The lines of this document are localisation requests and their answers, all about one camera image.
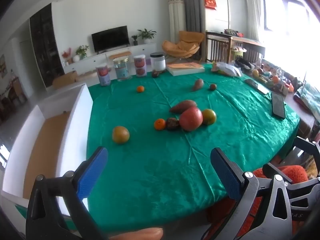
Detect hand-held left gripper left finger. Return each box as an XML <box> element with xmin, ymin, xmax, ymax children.
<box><xmin>26</xmin><ymin>146</ymin><xmax>109</xmax><ymax>240</ymax></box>

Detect translucent green bag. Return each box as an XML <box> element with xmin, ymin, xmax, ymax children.
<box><xmin>294</xmin><ymin>82</ymin><xmax>320</xmax><ymax>115</ymax></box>

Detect black television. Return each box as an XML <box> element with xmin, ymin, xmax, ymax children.
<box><xmin>91</xmin><ymin>26</ymin><xmax>130</xmax><ymax>54</ymax></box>

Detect green tablecloth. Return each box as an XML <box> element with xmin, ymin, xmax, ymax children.
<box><xmin>86</xmin><ymin>64</ymin><xmax>300</xmax><ymax>233</ymax></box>

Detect black smartphone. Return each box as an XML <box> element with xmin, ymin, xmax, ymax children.
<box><xmin>271</xmin><ymin>92</ymin><xmax>286</xmax><ymax>119</ymax></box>

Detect wooden dining chairs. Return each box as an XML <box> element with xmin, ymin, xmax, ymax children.
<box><xmin>0</xmin><ymin>76</ymin><xmax>28</xmax><ymax>120</ymax></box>

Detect large potted plant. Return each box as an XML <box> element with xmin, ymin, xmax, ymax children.
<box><xmin>137</xmin><ymin>28</ymin><xmax>157</xmax><ymax>44</ymax></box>

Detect standing air conditioner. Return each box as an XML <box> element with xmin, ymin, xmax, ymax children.
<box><xmin>167</xmin><ymin>0</ymin><xmax>187</xmax><ymax>44</ymax></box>

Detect grey curtain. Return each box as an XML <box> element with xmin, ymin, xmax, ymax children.
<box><xmin>175</xmin><ymin>0</ymin><xmax>206</xmax><ymax>60</ymax></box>

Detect pile of small toys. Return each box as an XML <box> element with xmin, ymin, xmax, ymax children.
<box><xmin>252</xmin><ymin>60</ymin><xmax>300</xmax><ymax>95</ymax></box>

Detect red flower bouquet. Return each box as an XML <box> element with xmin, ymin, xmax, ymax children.
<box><xmin>62</xmin><ymin>50</ymin><xmax>73</xmax><ymax>64</ymax></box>

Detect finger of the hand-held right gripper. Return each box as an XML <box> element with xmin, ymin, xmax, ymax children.
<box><xmin>262</xmin><ymin>163</ymin><xmax>320</xmax><ymax>202</ymax></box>
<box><xmin>293</xmin><ymin>136</ymin><xmax>320</xmax><ymax>160</ymax></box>

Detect wooden top stool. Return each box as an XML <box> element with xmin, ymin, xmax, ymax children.
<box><xmin>109</xmin><ymin>51</ymin><xmax>132</xmax><ymax>60</ymax></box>

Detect red apple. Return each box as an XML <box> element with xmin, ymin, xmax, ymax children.
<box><xmin>179</xmin><ymin>106</ymin><xmax>203</xmax><ymax>132</ymax></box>

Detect wall picture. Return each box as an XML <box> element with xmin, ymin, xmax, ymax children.
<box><xmin>0</xmin><ymin>54</ymin><xmax>7</xmax><ymax>78</ymax></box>

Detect orange plush cushion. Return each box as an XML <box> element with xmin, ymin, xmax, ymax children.
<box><xmin>206</xmin><ymin>165</ymin><xmax>309</xmax><ymax>240</ymax></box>

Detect dark bookshelf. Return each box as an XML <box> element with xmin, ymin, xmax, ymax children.
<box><xmin>29</xmin><ymin>3</ymin><xmax>65</xmax><ymax>88</ymax></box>

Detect person's left hand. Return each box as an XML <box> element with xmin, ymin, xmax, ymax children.
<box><xmin>109</xmin><ymin>227</ymin><xmax>164</xmax><ymax>240</ymax></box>

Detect round wooden tray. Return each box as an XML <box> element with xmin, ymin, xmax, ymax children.
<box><xmin>75</xmin><ymin>70</ymin><xmax>98</xmax><ymax>82</ymax></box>

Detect crumpled plastic bag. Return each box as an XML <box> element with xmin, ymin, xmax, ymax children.
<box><xmin>212</xmin><ymin>61</ymin><xmax>243</xmax><ymax>77</ymax></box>

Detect glass jar gold lid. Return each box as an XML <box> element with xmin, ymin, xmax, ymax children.
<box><xmin>113</xmin><ymin>57</ymin><xmax>133</xmax><ymax>82</ymax></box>

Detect brown cardboard box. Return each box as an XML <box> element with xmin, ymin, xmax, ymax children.
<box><xmin>52</xmin><ymin>71</ymin><xmax>78</xmax><ymax>90</ymax></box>

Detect potted plant white vase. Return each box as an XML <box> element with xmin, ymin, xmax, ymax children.
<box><xmin>72</xmin><ymin>45</ymin><xmax>89</xmax><ymax>62</ymax></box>

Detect wooden slatted bench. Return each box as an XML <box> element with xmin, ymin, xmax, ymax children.
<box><xmin>205</xmin><ymin>31</ymin><xmax>265</xmax><ymax>64</ymax></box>

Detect white cardboard box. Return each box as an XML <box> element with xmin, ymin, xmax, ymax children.
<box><xmin>1</xmin><ymin>83</ymin><xmax>94</xmax><ymax>220</ymax></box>

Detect printed tin can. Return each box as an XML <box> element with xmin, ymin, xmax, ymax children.
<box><xmin>96</xmin><ymin>65</ymin><xmax>112</xmax><ymax>87</ymax></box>
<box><xmin>133</xmin><ymin>55</ymin><xmax>147</xmax><ymax>77</ymax></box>

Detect flat white box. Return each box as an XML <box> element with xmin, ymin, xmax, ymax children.
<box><xmin>166</xmin><ymin>62</ymin><xmax>206</xmax><ymax>77</ymax></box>

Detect white jar black lid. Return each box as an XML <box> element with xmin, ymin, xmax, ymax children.
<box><xmin>150</xmin><ymin>52</ymin><xmax>166</xmax><ymax>72</ymax></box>

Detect green-red mango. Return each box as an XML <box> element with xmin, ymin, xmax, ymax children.
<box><xmin>201</xmin><ymin>109</ymin><xmax>217</xmax><ymax>126</ymax></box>

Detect reddish sweet potato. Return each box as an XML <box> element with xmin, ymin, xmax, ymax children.
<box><xmin>169</xmin><ymin>100</ymin><xmax>198</xmax><ymax>113</ymax></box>
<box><xmin>192</xmin><ymin>78</ymin><xmax>204</xmax><ymax>92</ymax></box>

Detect orange lounge chair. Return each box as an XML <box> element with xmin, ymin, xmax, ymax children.
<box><xmin>162</xmin><ymin>31</ymin><xmax>205</xmax><ymax>59</ymax></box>

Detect dark framed window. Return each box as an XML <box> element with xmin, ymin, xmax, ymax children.
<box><xmin>262</xmin><ymin>0</ymin><xmax>310</xmax><ymax>33</ymax></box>

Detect yellow-green pear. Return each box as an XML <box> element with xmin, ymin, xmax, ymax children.
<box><xmin>112</xmin><ymin>126</ymin><xmax>130</xmax><ymax>145</ymax></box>

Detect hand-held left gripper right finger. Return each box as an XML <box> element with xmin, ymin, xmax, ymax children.
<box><xmin>210</xmin><ymin>147</ymin><xmax>293</xmax><ymax>240</ymax></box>

